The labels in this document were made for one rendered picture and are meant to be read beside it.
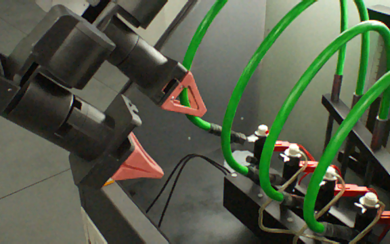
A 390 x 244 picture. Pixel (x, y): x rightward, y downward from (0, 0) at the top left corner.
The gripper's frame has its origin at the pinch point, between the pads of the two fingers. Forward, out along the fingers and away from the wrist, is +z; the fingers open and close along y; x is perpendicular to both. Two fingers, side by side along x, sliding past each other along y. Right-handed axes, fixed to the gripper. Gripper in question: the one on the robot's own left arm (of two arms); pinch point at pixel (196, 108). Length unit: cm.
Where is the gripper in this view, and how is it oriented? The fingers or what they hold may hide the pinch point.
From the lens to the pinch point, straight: 71.5
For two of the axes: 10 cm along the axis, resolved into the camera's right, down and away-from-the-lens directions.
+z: 6.9, 5.5, 4.7
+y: -3.7, -2.9, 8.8
